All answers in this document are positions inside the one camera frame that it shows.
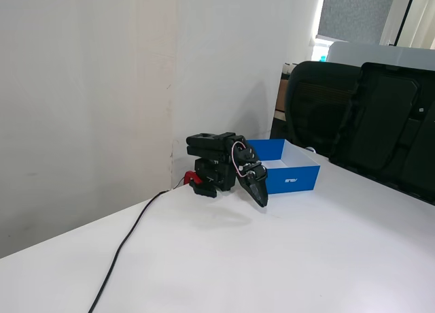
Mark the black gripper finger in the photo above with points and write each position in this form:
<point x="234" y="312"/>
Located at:
<point x="263" y="192"/>
<point x="253" y="194"/>

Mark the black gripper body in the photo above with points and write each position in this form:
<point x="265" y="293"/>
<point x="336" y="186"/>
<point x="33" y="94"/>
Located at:
<point x="254" y="179"/>

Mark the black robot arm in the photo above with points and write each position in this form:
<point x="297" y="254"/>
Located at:
<point x="210" y="146"/>

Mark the blue and white box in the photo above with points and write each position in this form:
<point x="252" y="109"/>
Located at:
<point x="292" y="182"/>

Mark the brown cardboard box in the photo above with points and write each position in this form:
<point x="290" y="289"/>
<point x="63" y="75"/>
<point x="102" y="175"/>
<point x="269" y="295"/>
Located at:
<point x="282" y="88"/>

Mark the red and black table clamp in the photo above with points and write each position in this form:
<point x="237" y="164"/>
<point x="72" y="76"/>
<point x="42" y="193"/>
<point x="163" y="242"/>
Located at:
<point x="190" y="176"/>

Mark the small white round object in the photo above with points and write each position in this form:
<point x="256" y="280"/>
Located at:
<point x="312" y="150"/>

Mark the black mesh office chair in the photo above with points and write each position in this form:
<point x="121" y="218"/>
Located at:
<point x="316" y="98"/>

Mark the black plastic tray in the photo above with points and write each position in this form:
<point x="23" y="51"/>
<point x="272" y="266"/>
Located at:
<point x="384" y="122"/>

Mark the gray window blind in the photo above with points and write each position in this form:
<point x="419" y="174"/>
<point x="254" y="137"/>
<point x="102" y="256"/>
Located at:
<point x="353" y="13"/>

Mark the black window frame bar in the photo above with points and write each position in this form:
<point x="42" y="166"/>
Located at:
<point x="406" y="17"/>

